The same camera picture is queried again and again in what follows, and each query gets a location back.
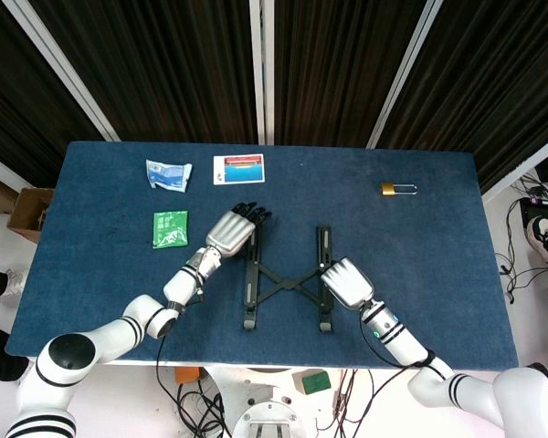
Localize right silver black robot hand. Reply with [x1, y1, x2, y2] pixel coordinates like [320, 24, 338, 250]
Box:
[319, 256, 376, 311]

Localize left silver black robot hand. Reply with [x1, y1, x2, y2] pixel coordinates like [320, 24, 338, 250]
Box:
[204, 200, 274, 260]

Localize black folding stand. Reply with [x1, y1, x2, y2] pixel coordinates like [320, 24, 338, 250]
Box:
[241, 224, 337, 333]

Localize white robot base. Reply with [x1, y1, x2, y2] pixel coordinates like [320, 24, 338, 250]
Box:
[207, 364, 323, 438]

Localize green sachet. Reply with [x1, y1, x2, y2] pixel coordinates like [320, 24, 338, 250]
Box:
[152, 209, 190, 250]

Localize red blue picture card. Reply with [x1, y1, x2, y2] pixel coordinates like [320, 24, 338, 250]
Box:
[212, 153, 267, 186]

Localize blue white crumpled packet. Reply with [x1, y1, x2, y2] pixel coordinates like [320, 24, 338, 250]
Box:
[144, 158, 194, 191]

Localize blue felt table cover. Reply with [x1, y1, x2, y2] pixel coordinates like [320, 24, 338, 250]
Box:
[4, 140, 521, 371]

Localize brass padlock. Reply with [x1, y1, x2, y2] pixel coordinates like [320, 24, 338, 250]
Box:
[379, 181, 420, 199]

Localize green tan block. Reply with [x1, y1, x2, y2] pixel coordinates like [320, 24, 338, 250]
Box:
[292, 370, 332, 396]

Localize orange block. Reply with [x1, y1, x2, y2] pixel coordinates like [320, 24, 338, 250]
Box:
[174, 366, 203, 385]

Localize black ribbed curtain panel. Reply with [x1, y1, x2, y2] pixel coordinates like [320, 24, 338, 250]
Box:
[0, 0, 107, 189]
[272, 0, 427, 148]
[26, 0, 260, 145]
[377, 0, 548, 193]

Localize black white sneaker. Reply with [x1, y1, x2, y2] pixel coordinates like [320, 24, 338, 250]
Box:
[525, 216, 548, 271]

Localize brown cardboard box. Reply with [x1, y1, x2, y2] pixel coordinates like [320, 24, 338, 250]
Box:
[6, 186, 56, 245]

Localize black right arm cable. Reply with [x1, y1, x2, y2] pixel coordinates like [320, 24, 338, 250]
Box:
[358, 314, 439, 380]

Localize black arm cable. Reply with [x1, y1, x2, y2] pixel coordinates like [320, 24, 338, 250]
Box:
[154, 291, 206, 412]
[358, 314, 439, 380]

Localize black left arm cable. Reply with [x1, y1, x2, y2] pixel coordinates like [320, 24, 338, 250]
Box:
[154, 291, 206, 412]

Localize black floor cables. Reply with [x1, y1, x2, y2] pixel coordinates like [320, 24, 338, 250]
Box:
[495, 171, 548, 305]

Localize white frame post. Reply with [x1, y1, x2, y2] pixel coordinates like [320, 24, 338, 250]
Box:
[366, 0, 445, 150]
[248, 0, 276, 146]
[0, 148, 26, 195]
[480, 140, 548, 204]
[0, 0, 121, 142]

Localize black cables under base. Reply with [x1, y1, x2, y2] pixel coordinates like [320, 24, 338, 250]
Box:
[176, 367, 396, 438]

